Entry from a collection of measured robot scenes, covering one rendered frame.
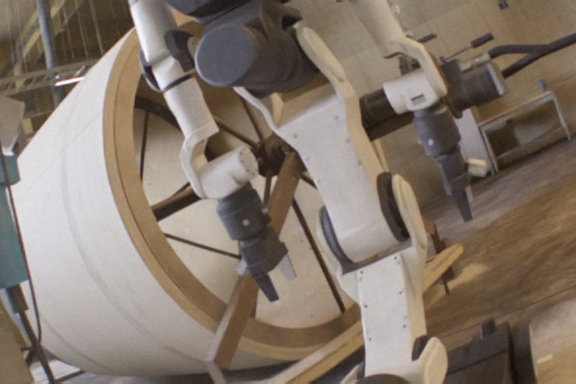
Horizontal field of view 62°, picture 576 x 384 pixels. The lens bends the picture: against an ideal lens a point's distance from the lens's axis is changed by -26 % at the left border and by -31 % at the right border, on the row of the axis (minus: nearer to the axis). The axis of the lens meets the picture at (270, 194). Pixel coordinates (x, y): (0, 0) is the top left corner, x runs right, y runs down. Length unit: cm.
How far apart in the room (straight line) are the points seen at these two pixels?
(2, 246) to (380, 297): 82
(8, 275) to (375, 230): 79
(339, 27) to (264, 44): 1068
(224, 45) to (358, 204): 40
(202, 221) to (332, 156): 289
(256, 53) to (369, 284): 50
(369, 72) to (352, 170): 1024
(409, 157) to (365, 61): 195
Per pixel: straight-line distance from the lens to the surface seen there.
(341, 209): 118
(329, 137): 116
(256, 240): 125
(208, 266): 399
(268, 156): 249
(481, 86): 202
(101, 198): 205
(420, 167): 1114
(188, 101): 123
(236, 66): 96
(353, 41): 1151
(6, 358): 64
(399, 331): 115
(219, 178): 124
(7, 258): 57
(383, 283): 119
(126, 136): 209
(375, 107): 222
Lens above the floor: 66
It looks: 3 degrees up
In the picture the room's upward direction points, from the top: 22 degrees counter-clockwise
